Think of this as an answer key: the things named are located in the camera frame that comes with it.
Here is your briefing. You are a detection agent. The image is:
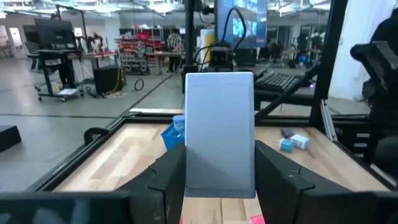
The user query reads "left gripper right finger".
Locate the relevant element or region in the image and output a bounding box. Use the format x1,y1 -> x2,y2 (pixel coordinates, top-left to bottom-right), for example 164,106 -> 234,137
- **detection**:
255,140 -> 398,224

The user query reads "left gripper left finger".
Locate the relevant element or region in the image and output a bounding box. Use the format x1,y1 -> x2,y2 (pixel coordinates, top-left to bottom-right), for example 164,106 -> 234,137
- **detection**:
0,143 -> 187,224

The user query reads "blue capped sand hourglass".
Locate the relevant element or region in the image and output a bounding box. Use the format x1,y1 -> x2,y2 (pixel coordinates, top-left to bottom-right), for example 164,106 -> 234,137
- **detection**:
172,114 -> 186,138

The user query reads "white box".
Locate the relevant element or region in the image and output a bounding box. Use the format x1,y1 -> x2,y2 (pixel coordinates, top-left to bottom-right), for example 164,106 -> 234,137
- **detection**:
184,72 -> 256,199

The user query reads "blue plastic basket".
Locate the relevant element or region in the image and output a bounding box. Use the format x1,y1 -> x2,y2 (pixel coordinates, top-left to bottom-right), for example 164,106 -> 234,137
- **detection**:
160,121 -> 186,152

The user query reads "black drawer unit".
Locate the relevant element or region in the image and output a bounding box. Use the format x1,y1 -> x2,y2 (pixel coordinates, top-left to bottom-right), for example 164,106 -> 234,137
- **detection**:
334,123 -> 379,164

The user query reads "silver aluminium extrusion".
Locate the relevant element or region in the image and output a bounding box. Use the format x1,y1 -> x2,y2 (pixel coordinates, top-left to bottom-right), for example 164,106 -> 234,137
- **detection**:
319,98 -> 339,143

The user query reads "black desk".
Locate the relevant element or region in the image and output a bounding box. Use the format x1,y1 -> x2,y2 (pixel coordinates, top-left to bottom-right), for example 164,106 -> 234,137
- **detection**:
253,67 -> 317,111

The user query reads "black keyboard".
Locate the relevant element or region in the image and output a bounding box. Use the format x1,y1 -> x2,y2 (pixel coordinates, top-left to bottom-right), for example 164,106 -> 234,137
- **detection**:
254,72 -> 301,93

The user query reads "black floor cabinet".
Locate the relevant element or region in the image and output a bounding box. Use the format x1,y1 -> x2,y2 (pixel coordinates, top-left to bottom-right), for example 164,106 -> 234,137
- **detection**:
92,64 -> 127,95

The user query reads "white sheet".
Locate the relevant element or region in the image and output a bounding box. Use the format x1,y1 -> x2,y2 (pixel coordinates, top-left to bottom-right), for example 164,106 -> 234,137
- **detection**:
57,88 -> 80,96

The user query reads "shelf with red bins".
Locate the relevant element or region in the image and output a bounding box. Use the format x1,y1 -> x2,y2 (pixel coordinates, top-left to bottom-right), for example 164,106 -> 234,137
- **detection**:
114,29 -> 165,75

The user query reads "black block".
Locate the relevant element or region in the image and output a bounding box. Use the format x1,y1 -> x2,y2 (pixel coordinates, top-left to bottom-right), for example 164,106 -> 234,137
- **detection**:
0,124 -> 22,153

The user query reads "person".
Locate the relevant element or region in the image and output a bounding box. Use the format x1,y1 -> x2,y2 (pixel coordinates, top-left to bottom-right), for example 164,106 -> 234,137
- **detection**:
166,29 -> 184,73
349,7 -> 398,175

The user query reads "white yellow cylinder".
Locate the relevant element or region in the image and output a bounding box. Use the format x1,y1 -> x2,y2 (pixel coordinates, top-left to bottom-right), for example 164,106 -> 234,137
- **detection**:
199,28 -> 216,65

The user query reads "black rolling stand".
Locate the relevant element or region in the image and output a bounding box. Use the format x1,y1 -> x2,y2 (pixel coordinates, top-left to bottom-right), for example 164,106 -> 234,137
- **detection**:
26,46 -> 85,103

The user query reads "large display screen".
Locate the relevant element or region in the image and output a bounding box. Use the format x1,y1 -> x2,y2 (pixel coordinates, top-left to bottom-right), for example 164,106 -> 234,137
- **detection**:
216,0 -> 268,49

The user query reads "black monitor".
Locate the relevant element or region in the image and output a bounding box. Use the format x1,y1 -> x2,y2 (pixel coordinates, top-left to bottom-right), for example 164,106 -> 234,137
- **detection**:
34,17 -> 77,47

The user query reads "teal white wall charger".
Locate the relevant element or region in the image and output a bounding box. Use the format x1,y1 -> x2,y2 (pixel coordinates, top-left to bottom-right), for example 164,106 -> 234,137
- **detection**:
278,138 -> 295,153

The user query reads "white cube wall charger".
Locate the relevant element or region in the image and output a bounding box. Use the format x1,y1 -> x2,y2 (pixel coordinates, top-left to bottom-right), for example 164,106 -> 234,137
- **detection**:
290,133 -> 312,150

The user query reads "black frame clamp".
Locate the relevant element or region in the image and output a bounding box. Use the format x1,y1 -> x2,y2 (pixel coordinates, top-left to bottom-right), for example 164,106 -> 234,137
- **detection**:
83,126 -> 111,147

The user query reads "coiled black cable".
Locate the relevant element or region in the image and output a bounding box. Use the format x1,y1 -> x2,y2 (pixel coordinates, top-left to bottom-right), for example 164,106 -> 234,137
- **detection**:
132,78 -> 146,92

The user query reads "black aluminium table frame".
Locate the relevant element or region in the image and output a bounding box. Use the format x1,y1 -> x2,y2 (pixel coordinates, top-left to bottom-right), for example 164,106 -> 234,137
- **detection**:
26,0 -> 398,192

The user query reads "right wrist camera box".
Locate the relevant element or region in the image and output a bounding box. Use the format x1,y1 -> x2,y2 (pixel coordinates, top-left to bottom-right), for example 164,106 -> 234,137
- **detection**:
210,45 -> 236,66

